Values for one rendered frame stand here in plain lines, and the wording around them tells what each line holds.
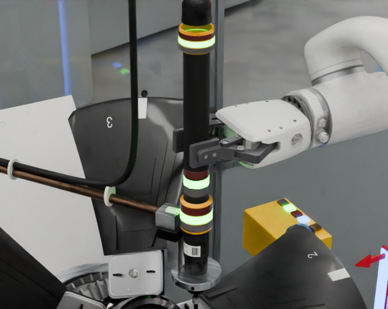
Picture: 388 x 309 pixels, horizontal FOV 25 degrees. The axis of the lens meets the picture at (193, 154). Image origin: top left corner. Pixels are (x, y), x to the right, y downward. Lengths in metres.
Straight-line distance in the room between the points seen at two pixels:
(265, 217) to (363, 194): 0.75
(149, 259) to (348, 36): 0.41
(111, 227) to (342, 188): 1.18
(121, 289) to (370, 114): 0.43
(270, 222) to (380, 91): 0.54
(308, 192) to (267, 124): 1.17
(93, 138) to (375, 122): 0.41
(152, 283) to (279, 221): 0.52
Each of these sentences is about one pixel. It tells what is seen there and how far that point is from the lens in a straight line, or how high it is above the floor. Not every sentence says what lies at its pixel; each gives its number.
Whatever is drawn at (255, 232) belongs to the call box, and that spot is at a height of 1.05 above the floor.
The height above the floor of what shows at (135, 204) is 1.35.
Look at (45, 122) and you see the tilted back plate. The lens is 1.52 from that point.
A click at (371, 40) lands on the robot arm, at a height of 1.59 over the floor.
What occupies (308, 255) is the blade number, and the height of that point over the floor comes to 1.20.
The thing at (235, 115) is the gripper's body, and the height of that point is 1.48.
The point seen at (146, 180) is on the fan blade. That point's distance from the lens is 1.28.
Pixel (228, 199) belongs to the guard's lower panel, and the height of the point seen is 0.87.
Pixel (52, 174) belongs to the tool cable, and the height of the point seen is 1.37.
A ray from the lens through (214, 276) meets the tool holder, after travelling 1.23.
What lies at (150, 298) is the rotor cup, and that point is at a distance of 1.21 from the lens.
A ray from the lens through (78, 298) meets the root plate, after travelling 1.21.
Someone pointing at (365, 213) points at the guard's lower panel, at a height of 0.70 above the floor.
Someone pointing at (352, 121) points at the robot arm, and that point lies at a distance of 1.23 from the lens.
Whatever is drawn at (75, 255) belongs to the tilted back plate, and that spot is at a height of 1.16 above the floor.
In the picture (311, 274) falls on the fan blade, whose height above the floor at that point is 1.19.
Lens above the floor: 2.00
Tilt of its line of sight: 28 degrees down
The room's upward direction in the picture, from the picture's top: straight up
